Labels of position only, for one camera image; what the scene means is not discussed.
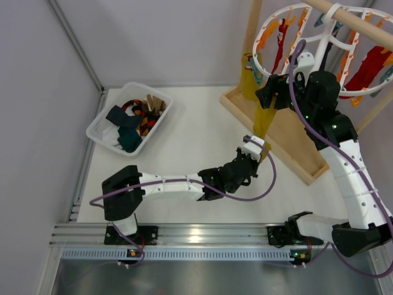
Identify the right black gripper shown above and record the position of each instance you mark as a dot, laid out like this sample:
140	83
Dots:
279	90

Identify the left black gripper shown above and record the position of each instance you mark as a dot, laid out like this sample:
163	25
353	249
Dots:
247	160

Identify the mustard yellow sock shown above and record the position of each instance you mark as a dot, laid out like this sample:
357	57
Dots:
251	81

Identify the navy patterned sock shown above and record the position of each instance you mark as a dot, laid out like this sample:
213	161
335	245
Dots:
121	119

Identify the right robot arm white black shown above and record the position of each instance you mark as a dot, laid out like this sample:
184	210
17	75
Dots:
334	136

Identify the white round clip hanger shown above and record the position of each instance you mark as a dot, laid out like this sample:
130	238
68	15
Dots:
352	30

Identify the red thin hanging sock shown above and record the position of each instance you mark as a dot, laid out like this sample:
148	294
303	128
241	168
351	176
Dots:
282	30

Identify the red sock on right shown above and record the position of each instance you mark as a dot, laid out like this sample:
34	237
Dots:
376	59

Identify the argyle brown orange sock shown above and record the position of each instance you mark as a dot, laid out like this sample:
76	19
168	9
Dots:
149	119

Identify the tan brown striped sock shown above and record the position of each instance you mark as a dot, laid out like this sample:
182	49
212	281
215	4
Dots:
153	104

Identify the dark green sock in basket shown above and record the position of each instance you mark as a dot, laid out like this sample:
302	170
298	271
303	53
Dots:
129	139

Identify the red black striped sock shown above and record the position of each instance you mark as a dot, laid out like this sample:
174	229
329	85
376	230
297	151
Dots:
134	105

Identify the white sock in basket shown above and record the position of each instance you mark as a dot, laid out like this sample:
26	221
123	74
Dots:
110	135

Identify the white plastic basket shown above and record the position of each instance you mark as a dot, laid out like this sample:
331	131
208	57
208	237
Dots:
131	91

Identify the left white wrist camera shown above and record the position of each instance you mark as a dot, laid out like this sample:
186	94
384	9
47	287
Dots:
253	147

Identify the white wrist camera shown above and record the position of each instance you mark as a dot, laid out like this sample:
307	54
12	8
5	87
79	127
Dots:
253	147
305	63

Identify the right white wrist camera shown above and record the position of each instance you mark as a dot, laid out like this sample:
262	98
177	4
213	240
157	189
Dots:
305	63

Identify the wooden rack frame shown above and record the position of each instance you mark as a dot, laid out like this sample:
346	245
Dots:
287	136

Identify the aluminium rail base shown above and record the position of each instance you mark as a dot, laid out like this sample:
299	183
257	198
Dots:
178	242

